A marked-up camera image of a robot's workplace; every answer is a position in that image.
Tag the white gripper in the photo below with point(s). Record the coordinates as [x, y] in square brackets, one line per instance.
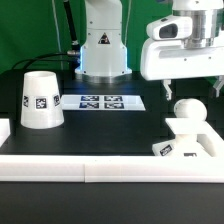
[161, 60]

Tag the white lamp bulb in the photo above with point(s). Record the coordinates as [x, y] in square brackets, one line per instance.
[190, 108]

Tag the white lamp base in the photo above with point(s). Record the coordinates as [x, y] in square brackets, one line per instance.
[186, 139]

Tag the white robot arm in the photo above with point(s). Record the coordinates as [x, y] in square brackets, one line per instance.
[189, 43]

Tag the white lamp shade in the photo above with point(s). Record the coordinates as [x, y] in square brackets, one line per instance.
[41, 107]

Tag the white marker sheet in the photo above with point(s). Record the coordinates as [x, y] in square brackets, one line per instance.
[103, 102]

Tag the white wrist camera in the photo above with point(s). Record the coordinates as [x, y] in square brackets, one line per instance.
[170, 28]

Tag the white right fence rail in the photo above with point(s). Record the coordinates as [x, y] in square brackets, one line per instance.
[211, 141]

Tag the white fence rail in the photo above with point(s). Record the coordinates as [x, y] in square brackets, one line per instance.
[4, 130]
[211, 141]
[89, 169]

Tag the white front fence rail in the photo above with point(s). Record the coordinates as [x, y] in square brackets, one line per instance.
[89, 169]

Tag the white left fence rail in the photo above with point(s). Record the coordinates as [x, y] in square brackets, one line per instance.
[4, 130]

